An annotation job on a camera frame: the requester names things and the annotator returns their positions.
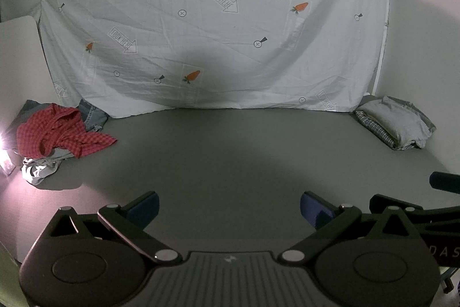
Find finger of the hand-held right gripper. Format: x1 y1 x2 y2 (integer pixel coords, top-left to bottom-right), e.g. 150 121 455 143
369 194 437 219
429 171 460 192

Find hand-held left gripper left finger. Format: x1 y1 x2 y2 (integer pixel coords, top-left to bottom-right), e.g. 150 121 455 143
42 191 180 263

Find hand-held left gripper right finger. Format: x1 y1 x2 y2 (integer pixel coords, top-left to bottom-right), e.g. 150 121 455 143
281 191 423 263

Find red checked shorts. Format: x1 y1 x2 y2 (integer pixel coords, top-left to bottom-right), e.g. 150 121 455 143
17 104 118 159

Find folded striped garment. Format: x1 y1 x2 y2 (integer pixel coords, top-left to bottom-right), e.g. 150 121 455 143
356 111 403 150

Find folded grey garment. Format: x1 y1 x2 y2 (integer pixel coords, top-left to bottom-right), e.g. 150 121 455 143
356 96 437 149

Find blue denim jeans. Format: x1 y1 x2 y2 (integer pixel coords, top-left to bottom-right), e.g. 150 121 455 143
77 99 110 133

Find light grey crumpled garment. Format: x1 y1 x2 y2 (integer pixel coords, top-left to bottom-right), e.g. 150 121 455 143
21 147 78 187

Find dark grey-blue garment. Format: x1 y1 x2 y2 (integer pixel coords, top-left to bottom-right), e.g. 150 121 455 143
16 99 51 131

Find white carrot-print sheet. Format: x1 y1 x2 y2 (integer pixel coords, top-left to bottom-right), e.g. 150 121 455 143
0 0 393 119

